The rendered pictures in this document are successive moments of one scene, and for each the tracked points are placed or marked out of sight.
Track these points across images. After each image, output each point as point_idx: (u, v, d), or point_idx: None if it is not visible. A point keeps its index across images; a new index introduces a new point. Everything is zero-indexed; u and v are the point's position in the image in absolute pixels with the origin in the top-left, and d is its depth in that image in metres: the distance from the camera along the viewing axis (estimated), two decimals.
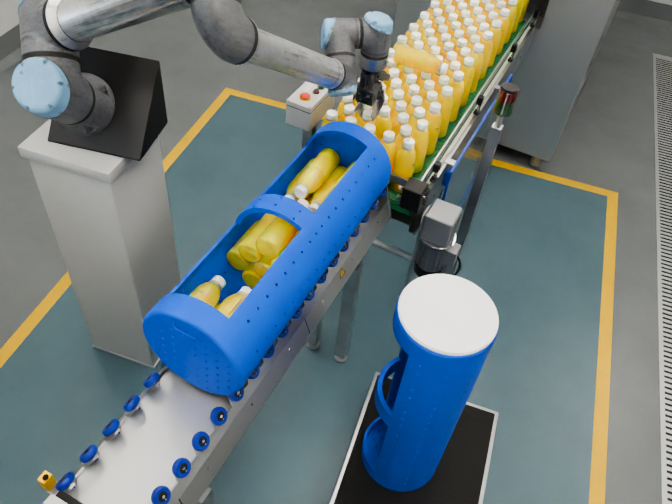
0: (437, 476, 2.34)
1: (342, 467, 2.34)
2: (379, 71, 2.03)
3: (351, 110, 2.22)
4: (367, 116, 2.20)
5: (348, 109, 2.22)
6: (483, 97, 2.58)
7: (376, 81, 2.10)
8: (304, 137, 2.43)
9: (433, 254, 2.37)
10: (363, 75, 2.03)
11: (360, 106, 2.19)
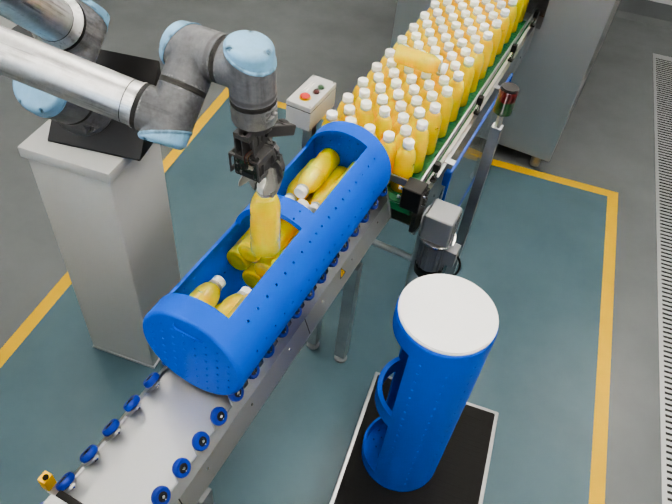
0: (437, 476, 2.34)
1: (342, 467, 2.34)
2: (262, 130, 1.21)
3: (351, 110, 2.22)
4: (263, 190, 1.39)
5: (348, 109, 2.22)
6: (483, 97, 2.58)
7: (266, 141, 1.29)
8: (304, 137, 2.43)
9: (433, 254, 2.37)
10: (237, 137, 1.22)
11: None
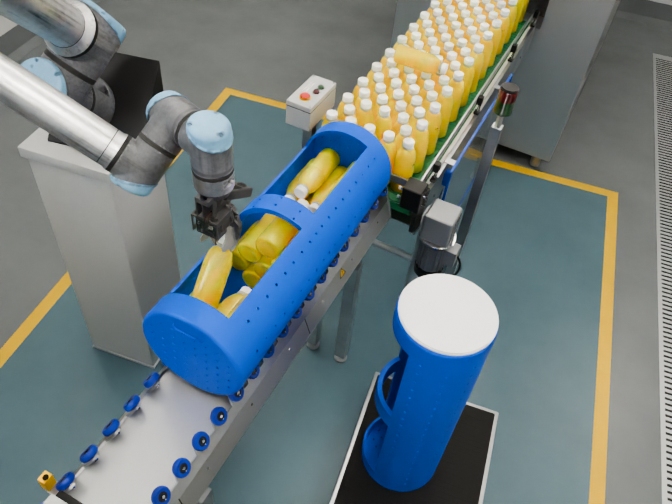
0: (437, 476, 2.34)
1: (342, 467, 2.34)
2: (221, 196, 1.37)
3: (351, 110, 2.22)
4: (224, 238, 1.55)
5: (348, 109, 2.22)
6: (483, 97, 2.58)
7: (225, 204, 1.45)
8: (304, 137, 2.43)
9: (433, 254, 2.37)
10: (198, 201, 1.38)
11: None
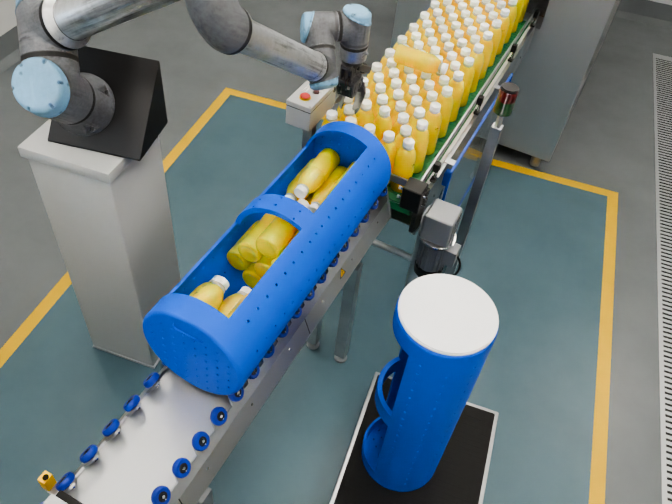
0: (437, 476, 2.34)
1: (342, 467, 2.34)
2: (359, 63, 2.04)
3: (351, 110, 2.22)
4: (223, 278, 1.63)
5: (348, 109, 2.22)
6: (483, 97, 2.58)
7: (356, 73, 2.12)
8: (304, 137, 2.43)
9: (433, 254, 2.37)
10: (343, 67, 2.05)
11: (341, 98, 2.21)
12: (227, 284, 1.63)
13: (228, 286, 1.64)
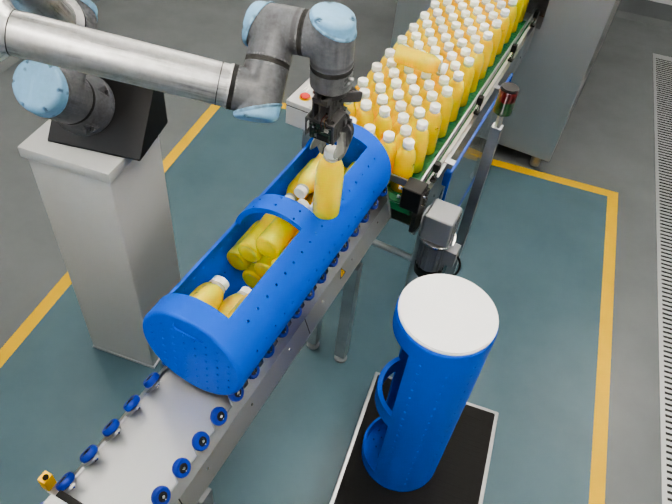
0: (437, 476, 2.34)
1: (342, 467, 2.34)
2: (340, 95, 1.32)
3: None
4: (223, 278, 1.63)
5: (330, 152, 1.50)
6: (483, 97, 2.58)
7: (339, 106, 1.39)
8: (304, 137, 2.43)
9: (433, 254, 2.37)
10: (316, 101, 1.33)
11: (320, 140, 1.49)
12: (227, 284, 1.63)
13: (228, 286, 1.64)
